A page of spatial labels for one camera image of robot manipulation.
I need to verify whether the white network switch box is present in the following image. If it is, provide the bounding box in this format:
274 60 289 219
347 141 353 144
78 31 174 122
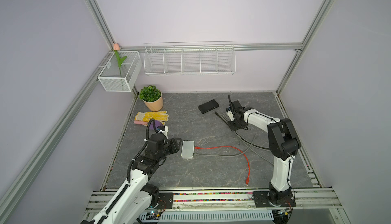
181 140 195 159

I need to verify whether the red ethernet cable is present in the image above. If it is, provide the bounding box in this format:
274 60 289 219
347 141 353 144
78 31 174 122
194 145 251 185

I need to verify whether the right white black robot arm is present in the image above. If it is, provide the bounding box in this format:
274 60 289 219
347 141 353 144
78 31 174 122
226 100 301 205

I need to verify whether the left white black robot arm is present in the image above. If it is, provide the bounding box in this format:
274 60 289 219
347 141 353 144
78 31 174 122
82 131 183 224

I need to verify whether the purple pink trowel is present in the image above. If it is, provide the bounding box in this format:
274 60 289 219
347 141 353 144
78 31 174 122
133 120 165 130

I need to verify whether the yellow work glove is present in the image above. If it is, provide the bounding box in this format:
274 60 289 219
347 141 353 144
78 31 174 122
134 110 169 125

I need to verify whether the green plant in pot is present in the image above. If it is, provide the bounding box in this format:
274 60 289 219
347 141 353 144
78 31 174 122
138 85 164 112

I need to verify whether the pink artificial tulip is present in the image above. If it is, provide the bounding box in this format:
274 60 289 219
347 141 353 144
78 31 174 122
113 43 127 78

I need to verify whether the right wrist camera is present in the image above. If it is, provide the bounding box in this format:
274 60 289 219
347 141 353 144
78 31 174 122
226 108 235 121

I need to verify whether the grey cable bundle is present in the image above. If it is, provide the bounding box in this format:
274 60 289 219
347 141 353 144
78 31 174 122
214 111 274 165

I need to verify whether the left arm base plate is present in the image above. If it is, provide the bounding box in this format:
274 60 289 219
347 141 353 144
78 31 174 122
148 192 174 209

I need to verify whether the long white wire basket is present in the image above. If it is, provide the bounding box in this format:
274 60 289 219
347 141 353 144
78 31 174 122
144 42 236 75

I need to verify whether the small white wire basket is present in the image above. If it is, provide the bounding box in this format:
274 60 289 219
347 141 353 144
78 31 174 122
98 51 142 92

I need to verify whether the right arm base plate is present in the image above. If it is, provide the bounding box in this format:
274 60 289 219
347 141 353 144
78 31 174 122
252 189 296 208

